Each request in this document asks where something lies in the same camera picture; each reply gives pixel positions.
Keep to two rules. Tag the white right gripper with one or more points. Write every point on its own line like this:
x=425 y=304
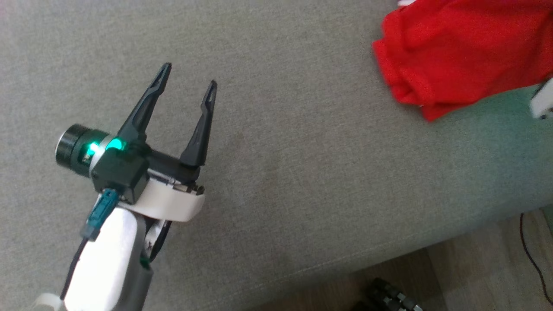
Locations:
x=545 y=99

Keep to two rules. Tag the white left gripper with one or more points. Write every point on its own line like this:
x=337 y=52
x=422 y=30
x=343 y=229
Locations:
x=173 y=201

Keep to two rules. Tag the red basketball jersey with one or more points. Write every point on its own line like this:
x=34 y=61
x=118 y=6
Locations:
x=458 y=56

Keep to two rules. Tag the black ribbed robot base wheel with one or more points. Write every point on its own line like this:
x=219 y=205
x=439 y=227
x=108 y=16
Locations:
x=389 y=298

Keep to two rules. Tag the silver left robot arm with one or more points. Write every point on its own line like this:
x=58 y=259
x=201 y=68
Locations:
x=108 y=259

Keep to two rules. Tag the grey fabric sofa cushion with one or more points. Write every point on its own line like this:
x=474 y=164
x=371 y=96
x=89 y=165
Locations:
x=302 y=172

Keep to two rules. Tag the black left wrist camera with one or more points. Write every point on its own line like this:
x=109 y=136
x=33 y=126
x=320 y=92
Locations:
x=119 y=175

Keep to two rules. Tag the blue left camera connector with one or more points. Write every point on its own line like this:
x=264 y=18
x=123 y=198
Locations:
x=100 y=211

